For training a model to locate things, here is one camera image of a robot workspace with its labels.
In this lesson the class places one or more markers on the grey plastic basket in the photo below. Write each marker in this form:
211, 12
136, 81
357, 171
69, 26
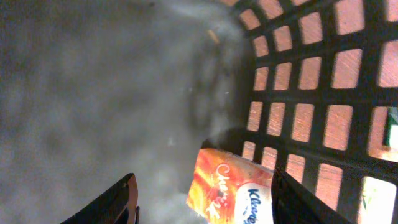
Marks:
94, 90

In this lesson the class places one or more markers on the orange tissue pack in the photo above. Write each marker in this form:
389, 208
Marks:
228, 189

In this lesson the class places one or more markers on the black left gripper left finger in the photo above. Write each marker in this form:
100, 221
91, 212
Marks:
117, 205

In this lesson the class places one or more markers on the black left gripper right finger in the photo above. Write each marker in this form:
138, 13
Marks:
293, 203

